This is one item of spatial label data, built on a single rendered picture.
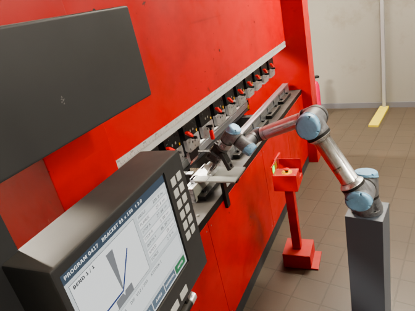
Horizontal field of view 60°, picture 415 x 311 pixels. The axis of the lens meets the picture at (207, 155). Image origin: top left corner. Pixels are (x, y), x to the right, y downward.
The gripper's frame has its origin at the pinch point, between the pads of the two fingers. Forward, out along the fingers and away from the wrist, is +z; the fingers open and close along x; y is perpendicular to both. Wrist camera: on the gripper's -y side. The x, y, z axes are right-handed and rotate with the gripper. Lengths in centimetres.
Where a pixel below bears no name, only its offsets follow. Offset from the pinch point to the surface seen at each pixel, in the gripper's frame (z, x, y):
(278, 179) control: 3, -40, -36
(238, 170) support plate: -9.7, -4.4, -12.5
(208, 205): 8.0, 15.4, -11.0
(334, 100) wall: 76, -406, -47
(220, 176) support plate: -4.3, 3.3, -6.1
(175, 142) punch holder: -18.8, 20.9, 21.8
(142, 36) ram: -60, 25, 57
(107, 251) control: -78, 127, -9
